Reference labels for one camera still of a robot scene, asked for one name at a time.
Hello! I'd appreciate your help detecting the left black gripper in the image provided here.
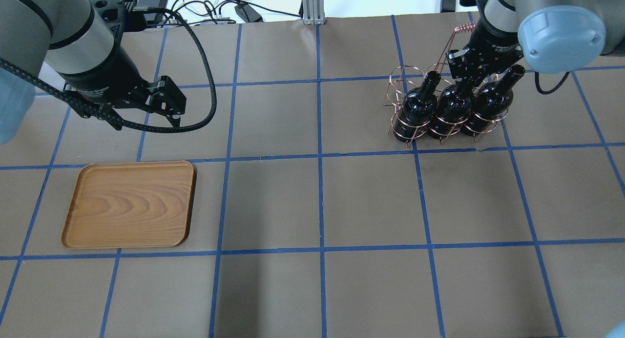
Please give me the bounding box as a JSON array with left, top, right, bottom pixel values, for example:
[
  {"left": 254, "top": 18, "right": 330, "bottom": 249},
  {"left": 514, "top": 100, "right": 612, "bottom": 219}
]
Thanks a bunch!
[{"left": 64, "top": 55, "right": 186, "bottom": 131}]

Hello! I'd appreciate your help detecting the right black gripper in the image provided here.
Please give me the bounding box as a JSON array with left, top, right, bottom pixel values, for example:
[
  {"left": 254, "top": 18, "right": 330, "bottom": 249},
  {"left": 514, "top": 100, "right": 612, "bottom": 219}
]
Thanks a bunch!
[{"left": 447, "top": 21, "right": 523, "bottom": 80}]

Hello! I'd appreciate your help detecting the dark wine bottle carried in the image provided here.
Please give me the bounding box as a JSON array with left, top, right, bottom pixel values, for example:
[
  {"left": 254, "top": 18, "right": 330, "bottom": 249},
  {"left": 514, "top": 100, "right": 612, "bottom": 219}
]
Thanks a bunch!
[{"left": 428, "top": 78, "right": 481, "bottom": 141}]

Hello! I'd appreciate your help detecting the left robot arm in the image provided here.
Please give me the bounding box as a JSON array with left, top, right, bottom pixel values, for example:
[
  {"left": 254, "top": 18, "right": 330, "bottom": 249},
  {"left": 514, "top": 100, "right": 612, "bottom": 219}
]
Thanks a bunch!
[{"left": 1, "top": 0, "right": 186, "bottom": 144}]

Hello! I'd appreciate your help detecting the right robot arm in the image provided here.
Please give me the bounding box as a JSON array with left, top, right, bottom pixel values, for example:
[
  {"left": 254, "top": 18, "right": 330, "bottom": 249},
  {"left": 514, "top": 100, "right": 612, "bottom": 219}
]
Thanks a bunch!
[{"left": 446, "top": 0, "right": 625, "bottom": 81}]

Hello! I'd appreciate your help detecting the dark wine bottle far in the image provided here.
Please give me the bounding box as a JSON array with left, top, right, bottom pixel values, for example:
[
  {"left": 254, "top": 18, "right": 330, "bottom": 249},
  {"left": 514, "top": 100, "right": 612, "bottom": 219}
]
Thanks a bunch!
[{"left": 460, "top": 64, "right": 525, "bottom": 139}]

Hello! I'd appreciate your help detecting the dark wine bottle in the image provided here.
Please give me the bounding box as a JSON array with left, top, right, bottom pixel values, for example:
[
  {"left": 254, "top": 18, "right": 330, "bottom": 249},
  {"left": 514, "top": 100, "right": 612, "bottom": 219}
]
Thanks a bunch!
[
  {"left": 460, "top": 64, "right": 525, "bottom": 139},
  {"left": 391, "top": 71, "right": 440, "bottom": 144}
]

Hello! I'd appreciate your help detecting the dark wine bottle near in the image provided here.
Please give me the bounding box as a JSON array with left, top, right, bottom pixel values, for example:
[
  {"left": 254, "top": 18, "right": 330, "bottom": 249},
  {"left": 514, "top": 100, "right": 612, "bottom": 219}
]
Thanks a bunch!
[{"left": 391, "top": 71, "right": 440, "bottom": 144}]

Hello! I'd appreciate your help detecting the wooden tray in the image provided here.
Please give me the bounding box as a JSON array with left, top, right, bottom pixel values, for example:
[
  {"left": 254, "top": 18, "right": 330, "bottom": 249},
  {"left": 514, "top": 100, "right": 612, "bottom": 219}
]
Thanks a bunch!
[{"left": 61, "top": 161, "right": 196, "bottom": 249}]

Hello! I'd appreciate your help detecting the black power adapter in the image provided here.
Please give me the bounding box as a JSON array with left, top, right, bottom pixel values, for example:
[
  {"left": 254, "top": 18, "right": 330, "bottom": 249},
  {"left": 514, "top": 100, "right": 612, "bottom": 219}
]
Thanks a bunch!
[{"left": 234, "top": 3, "right": 264, "bottom": 23}]

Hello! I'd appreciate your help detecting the copper wire bottle basket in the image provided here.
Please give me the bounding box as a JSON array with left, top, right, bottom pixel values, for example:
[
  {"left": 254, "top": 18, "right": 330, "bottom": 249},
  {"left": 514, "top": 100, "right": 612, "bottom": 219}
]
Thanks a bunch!
[{"left": 385, "top": 21, "right": 525, "bottom": 145}]

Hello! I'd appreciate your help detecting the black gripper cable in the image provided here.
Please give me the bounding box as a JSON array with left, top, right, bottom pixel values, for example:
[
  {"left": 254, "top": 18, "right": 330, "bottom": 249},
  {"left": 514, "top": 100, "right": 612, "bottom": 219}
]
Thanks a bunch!
[{"left": 0, "top": 6, "right": 217, "bottom": 134}]

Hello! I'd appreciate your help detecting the aluminium frame post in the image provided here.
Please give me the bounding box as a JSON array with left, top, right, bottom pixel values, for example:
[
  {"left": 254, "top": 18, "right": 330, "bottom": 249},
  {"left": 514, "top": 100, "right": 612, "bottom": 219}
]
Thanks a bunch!
[{"left": 302, "top": 0, "right": 326, "bottom": 25}]

